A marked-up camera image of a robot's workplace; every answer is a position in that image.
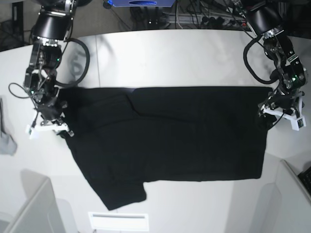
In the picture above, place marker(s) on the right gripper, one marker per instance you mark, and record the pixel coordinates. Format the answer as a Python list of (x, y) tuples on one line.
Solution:
[(49, 113)]

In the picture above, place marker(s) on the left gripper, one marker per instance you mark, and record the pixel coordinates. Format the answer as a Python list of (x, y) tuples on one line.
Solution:
[(289, 106)]

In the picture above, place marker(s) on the black T-shirt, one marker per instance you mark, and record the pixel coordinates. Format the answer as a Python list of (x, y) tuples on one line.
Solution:
[(123, 137)]

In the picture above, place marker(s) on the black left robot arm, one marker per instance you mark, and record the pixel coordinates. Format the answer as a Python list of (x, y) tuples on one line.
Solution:
[(266, 23)]

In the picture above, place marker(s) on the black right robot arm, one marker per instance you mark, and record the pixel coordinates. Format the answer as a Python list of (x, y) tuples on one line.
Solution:
[(52, 27)]

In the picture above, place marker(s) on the grey cloth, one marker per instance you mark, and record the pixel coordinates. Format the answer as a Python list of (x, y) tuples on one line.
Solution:
[(7, 145)]

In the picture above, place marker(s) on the black keyboard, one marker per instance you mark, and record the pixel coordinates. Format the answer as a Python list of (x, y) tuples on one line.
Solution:
[(305, 178)]

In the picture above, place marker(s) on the white left partition panel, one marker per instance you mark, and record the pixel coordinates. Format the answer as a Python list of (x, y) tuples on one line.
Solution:
[(39, 214)]

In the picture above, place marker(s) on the white partition panel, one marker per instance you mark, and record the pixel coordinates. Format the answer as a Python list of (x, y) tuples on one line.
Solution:
[(284, 206), (39, 214)]

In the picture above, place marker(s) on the white right partition panel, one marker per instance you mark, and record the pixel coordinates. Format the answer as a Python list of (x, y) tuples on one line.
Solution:
[(284, 206)]

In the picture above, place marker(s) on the white power strip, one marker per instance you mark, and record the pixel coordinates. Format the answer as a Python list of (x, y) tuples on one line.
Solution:
[(198, 20)]

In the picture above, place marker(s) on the blue box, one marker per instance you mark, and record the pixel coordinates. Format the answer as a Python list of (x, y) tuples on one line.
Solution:
[(143, 3)]

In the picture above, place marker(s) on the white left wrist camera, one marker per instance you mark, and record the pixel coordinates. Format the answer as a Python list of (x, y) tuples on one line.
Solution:
[(298, 123)]

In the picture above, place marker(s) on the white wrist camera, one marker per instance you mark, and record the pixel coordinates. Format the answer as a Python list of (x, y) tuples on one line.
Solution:
[(298, 123), (31, 132)]

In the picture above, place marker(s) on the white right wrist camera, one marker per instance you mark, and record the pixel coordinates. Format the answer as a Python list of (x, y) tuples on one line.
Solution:
[(31, 132)]

